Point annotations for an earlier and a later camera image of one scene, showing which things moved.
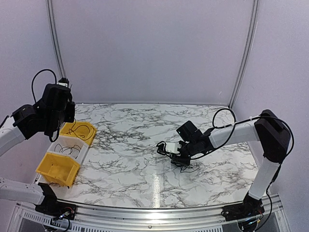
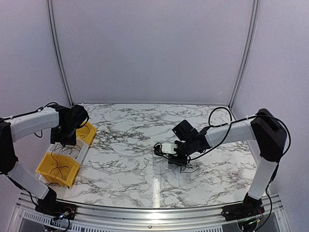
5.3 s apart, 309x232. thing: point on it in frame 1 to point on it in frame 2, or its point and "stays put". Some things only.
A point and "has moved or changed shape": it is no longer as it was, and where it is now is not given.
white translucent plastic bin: x=69 y=146 stays put
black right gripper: x=185 y=162 stays put
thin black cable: x=71 y=147 to x=60 y=147
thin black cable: x=73 y=124 has moved or changed shape
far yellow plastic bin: x=83 y=130 stays put
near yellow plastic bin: x=58 y=168 stays put
